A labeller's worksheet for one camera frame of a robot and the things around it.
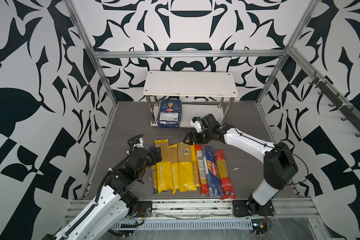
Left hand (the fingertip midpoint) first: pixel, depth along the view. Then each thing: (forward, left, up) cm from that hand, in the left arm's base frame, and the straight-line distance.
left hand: (154, 149), depth 76 cm
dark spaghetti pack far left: (-10, +1, -15) cm, 18 cm away
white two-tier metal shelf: (+22, -25, +16) cm, 37 cm away
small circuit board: (-32, -49, -18) cm, 61 cm away
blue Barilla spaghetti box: (-8, -30, -12) cm, 33 cm away
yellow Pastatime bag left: (-10, -4, -13) cm, 17 cm away
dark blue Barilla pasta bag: (+26, -7, -6) cm, 27 cm away
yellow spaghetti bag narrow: (-12, -21, -15) cm, 29 cm away
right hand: (+8, -18, -4) cm, 20 cm away
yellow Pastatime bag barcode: (-11, -16, -13) cm, 23 cm away
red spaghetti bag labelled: (-5, -24, -15) cm, 29 cm away
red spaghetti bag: (-18, -36, -13) cm, 42 cm away
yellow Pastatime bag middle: (-5, -10, -15) cm, 19 cm away
